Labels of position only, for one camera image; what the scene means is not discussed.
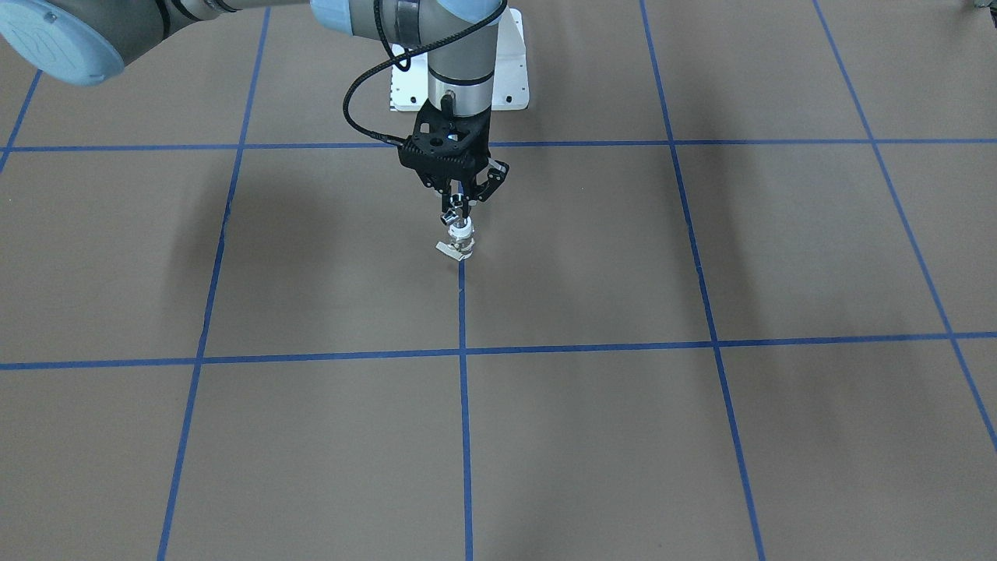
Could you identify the chrome tee pipe fitting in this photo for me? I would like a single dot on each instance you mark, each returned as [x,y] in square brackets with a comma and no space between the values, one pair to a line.
[455,212]

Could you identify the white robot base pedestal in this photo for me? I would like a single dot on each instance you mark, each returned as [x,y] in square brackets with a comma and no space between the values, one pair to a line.
[506,90]

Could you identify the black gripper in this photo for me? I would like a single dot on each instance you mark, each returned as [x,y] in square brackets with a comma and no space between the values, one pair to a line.
[494,174]

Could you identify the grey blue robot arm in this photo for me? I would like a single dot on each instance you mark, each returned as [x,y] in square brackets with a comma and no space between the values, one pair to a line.
[86,43]

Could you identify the PPR valve with metal handle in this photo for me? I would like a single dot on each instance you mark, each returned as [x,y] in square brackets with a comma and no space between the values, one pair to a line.
[459,242]

